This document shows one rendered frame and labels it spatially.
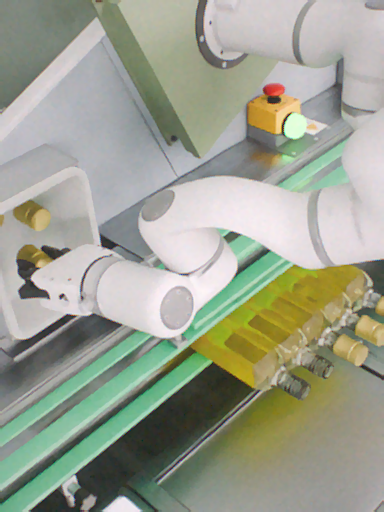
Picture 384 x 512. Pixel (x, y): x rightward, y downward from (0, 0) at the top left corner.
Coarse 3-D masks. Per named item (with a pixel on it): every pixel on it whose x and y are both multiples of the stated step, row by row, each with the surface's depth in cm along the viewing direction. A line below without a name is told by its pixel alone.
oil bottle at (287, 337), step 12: (240, 312) 124; (252, 312) 124; (264, 312) 124; (240, 324) 123; (252, 324) 122; (264, 324) 122; (276, 324) 121; (288, 324) 121; (264, 336) 120; (276, 336) 119; (288, 336) 119; (300, 336) 119; (288, 348) 118; (300, 348) 118; (288, 360) 118
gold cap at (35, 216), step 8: (16, 208) 108; (24, 208) 107; (32, 208) 106; (40, 208) 106; (16, 216) 108; (24, 216) 107; (32, 216) 106; (40, 216) 107; (48, 216) 108; (32, 224) 106; (40, 224) 107; (48, 224) 108
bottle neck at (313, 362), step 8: (304, 352) 118; (312, 352) 118; (304, 360) 118; (312, 360) 117; (320, 360) 117; (328, 360) 117; (312, 368) 117; (320, 368) 116; (328, 368) 118; (320, 376) 116; (328, 376) 117
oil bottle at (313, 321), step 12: (264, 288) 129; (276, 288) 128; (252, 300) 127; (264, 300) 126; (276, 300) 126; (288, 300) 126; (300, 300) 126; (276, 312) 124; (288, 312) 124; (300, 312) 123; (312, 312) 123; (324, 312) 123; (300, 324) 121; (312, 324) 121; (324, 324) 122; (312, 336) 121; (312, 348) 123
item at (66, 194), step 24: (72, 168) 104; (24, 192) 100; (48, 192) 112; (72, 192) 109; (72, 216) 112; (0, 240) 109; (24, 240) 112; (48, 240) 115; (72, 240) 116; (96, 240) 113; (0, 264) 111; (0, 288) 103; (24, 312) 113; (48, 312) 113; (24, 336) 110
